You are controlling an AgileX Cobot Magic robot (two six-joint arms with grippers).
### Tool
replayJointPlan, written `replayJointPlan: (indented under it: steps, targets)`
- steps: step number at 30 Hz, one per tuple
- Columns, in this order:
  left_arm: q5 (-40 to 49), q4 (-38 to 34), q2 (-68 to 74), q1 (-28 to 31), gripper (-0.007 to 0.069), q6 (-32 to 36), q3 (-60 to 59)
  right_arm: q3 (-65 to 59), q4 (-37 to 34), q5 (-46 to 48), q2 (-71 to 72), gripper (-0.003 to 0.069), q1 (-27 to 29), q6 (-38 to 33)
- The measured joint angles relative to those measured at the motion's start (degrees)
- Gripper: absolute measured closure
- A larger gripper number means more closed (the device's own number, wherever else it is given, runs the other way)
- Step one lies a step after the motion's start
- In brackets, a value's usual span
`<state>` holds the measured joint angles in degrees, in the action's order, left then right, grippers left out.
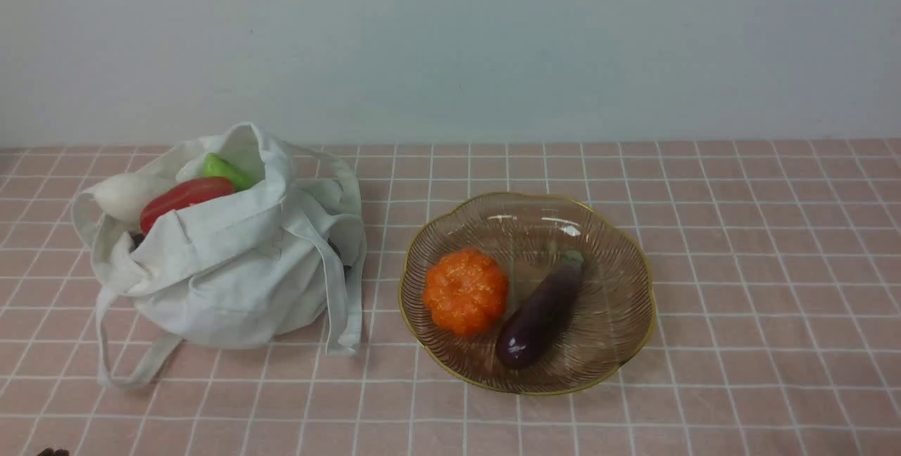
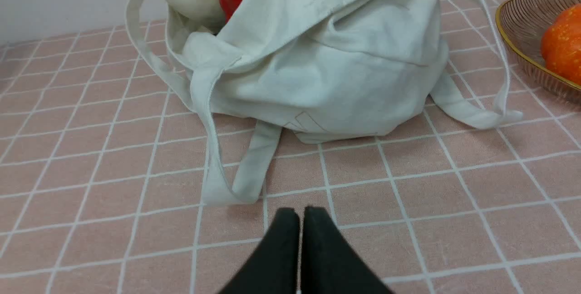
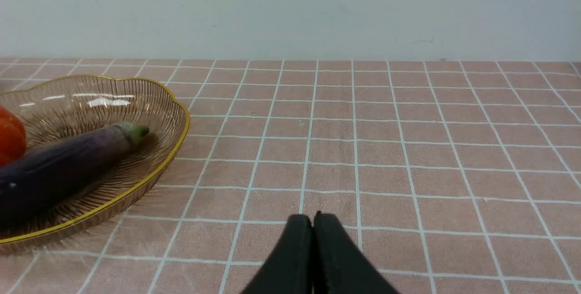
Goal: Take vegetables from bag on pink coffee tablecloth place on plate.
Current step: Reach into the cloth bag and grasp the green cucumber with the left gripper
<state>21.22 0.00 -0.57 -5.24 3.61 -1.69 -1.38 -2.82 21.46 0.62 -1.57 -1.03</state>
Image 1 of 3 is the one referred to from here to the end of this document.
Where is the purple eggplant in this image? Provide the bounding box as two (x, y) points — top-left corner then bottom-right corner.
(495, 250), (584, 369)

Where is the white cloth tote bag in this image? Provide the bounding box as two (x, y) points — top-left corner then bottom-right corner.
(70, 122), (367, 390)

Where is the green cucumber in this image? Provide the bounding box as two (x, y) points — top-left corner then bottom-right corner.
(202, 153), (260, 192)

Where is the red pepper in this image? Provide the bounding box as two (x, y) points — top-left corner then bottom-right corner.
(139, 177), (236, 235)

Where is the white radish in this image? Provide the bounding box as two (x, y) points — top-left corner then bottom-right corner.
(87, 172), (176, 223)

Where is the dark object at bottom edge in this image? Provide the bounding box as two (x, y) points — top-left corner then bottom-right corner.
(36, 447), (70, 456)

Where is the orange pumpkin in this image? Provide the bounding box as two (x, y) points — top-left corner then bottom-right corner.
(422, 248), (509, 338)

